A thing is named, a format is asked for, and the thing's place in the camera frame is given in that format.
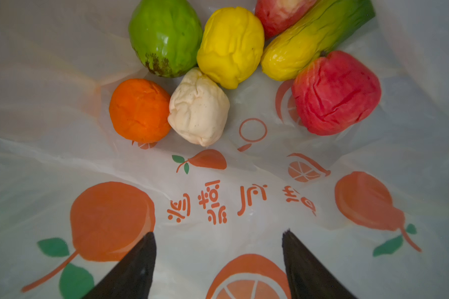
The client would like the printed translucent plastic bag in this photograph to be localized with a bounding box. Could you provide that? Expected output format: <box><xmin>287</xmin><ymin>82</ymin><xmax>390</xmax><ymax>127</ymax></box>
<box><xmin>0</xmin><ymin>1</ymin><xmax>449</xmax><ymax>299</ymax></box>

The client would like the yellow green mango fruit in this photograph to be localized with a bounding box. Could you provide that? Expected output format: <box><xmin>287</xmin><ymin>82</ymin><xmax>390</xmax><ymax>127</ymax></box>
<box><xmin>261</xmin><ymin>0</ymin><xmax>375</xmax><ymax>81</ymax></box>

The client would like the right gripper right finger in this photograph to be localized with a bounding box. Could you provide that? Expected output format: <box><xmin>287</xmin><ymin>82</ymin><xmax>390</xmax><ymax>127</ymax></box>
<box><xmin>282</xmin><ymin>230</ymin><xmax>356</xmax><ymax>299</ymax></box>

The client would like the red apple fruit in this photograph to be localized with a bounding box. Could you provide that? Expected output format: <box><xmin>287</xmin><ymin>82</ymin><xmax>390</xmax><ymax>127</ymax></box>
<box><xmin>291</xmin><ymin>51</ymin><xmax>382</xmax><ymax>136</ymax></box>

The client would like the orange tangerine fruit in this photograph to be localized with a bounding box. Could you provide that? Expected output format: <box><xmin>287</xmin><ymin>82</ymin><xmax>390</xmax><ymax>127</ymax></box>
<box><xmin>109</xmin><ymin>78</ymin><xmax>171</xmax><ymax>143</ymax></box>

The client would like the yellow lemon fruit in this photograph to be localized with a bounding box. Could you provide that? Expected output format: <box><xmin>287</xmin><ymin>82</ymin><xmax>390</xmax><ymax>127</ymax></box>
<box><xmin>197</xmin><ymin>7</ymin><xmax>264</xmax><ymax>90</ymax></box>

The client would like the red peach fruit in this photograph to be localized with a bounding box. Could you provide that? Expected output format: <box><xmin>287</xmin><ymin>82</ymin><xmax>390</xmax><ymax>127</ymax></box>
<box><xmin>254</xmin><ymin>0</ymin><xmax>317</xmax><ymax>40</ymax></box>

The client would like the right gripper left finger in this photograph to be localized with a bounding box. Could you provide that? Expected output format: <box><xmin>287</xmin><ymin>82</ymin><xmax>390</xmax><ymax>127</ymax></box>
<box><xmin>84</xmin><ymin>232</ymin><xmax>157</xmax><ymax>299</ymax></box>

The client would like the cream white fruit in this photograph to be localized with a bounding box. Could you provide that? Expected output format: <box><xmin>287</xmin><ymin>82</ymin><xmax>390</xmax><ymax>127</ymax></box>
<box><xmin>168</xmin><ymin>67</ymin><xmax>230</xmax><ymax>147</ymax></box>

